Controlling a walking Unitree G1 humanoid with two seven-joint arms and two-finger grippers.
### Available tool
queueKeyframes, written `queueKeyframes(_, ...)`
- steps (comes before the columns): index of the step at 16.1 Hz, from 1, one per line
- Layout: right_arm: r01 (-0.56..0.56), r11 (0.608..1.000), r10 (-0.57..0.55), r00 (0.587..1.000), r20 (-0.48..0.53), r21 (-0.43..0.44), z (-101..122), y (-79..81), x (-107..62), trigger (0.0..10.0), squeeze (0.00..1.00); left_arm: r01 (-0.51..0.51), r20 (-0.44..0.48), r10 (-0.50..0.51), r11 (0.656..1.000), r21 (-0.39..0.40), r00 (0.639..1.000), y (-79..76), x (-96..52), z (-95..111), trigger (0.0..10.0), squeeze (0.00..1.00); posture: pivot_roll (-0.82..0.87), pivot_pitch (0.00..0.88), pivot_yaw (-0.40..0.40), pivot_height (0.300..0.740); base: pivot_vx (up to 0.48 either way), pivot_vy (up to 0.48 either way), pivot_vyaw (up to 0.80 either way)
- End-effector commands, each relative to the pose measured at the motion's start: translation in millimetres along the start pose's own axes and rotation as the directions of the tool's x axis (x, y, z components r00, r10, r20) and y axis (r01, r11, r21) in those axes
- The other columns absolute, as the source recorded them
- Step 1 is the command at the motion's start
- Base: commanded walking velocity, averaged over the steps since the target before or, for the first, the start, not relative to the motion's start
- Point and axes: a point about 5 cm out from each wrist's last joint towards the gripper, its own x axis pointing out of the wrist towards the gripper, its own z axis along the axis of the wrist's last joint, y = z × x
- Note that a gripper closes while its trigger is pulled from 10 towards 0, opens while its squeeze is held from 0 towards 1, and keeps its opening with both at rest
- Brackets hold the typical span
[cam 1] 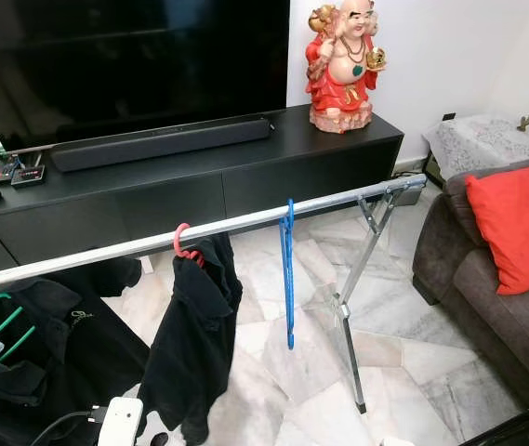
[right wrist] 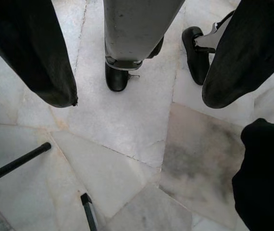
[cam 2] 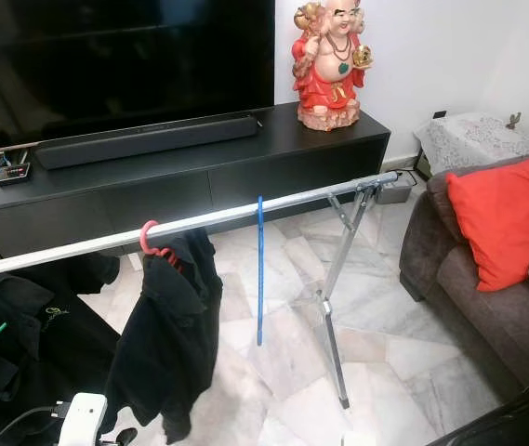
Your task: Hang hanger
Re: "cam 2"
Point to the black soundbar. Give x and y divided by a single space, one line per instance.
143 141

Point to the black wall socket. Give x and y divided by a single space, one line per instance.
439 115

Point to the side table with lace cloth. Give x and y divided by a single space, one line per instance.
473 137

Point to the black flat television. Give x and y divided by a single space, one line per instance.
115 65

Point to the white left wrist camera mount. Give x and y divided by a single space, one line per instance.
83 420

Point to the small brass bird figurine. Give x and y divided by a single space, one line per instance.
513 120

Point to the blue plastic hanger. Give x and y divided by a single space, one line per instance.
260 279

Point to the black shirt with green print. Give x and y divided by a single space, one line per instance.
41 372

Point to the brown fabric sofa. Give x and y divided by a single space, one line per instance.
487 325

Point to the black digital clock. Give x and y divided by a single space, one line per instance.
14 173

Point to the black television console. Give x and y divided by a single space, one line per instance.
236 181

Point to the red laughing Buddha statue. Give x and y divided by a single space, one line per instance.
329 74

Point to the red cushion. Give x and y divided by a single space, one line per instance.
506 218

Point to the red plastic hanger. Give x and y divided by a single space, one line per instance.
144 240

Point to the silver metal clothes rack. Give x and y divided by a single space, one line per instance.
78 248

